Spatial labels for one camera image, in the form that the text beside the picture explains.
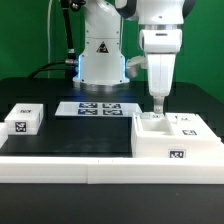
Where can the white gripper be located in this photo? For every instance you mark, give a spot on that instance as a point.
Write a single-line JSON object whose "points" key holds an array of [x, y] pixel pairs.
{"points": [[160, 48]]}

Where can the white cabinet body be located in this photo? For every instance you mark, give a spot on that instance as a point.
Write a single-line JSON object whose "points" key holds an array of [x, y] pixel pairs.
{"points": [[166, 139]]}

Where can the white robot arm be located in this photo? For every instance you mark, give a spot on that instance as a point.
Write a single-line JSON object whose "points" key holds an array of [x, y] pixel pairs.
{"points": [[127, 35]]}

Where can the white U-shaped workspace fence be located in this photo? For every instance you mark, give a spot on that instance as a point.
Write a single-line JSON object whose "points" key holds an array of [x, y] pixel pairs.
{"points": [[110, 171]]}

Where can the small white box part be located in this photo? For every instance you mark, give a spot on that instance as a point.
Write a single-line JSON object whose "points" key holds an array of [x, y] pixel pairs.
{"points": [[24, 119]]}

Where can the flat white marker base plate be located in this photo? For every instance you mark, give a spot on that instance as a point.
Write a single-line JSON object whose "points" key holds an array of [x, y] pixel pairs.
{"points": [[97, 109]]}

